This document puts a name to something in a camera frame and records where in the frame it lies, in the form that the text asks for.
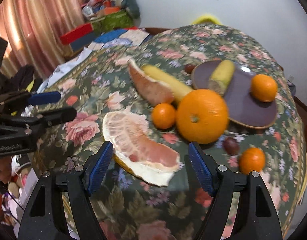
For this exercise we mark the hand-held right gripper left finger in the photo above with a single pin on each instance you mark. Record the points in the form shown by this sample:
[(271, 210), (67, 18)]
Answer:
[(99, 170)]

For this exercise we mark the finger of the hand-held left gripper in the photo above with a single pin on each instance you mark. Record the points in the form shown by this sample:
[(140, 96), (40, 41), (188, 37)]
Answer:
[(43, 98), (58, 117)]

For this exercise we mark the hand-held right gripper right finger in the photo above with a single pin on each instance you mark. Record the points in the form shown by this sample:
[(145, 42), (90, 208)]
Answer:
[(201, 167)]

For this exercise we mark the pomelo piece with pink flesh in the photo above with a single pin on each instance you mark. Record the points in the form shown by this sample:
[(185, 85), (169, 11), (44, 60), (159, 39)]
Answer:
[(141, 145)]

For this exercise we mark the large orange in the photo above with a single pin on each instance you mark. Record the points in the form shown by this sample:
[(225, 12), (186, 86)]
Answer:
[(202, 116)]

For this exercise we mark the small tangerine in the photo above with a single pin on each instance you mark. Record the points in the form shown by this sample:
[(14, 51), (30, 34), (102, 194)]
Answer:
[(163, 116), (252, 160), (264, 88)]

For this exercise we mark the long yellow banana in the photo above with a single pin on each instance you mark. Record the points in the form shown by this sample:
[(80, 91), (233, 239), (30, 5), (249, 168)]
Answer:
[(168, 81)]

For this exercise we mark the short green-yellow banana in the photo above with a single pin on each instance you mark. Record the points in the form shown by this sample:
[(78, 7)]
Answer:
[(222, 76)]

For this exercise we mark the person's left hand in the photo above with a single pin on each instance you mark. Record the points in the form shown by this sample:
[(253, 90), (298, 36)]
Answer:
[(3, 168)]

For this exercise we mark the black clothing pile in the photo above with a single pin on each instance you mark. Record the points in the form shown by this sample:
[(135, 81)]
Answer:
[(21, 78)]

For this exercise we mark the white cloth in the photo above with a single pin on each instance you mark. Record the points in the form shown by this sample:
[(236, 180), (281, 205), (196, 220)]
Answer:
[(66, 66)]

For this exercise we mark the red flat box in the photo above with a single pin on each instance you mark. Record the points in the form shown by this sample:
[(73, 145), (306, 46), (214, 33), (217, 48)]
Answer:
[(77, 33)]

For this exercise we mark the pink striped curtain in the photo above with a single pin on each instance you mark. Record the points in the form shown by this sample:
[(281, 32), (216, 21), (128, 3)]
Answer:
[(38, 17)]

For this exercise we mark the blue patchwork quilt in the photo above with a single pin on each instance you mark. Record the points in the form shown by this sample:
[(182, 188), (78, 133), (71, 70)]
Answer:
[(111, 37)]

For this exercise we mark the green fabric bag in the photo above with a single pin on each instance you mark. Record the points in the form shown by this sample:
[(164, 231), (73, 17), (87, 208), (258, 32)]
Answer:
[(116, 20)]

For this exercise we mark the orange box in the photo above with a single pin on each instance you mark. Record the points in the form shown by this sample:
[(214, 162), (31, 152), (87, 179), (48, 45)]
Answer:
[(112, 10)]

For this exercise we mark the yellow hoop chair back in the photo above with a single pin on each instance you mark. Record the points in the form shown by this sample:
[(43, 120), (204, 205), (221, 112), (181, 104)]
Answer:
[(206, 19)]

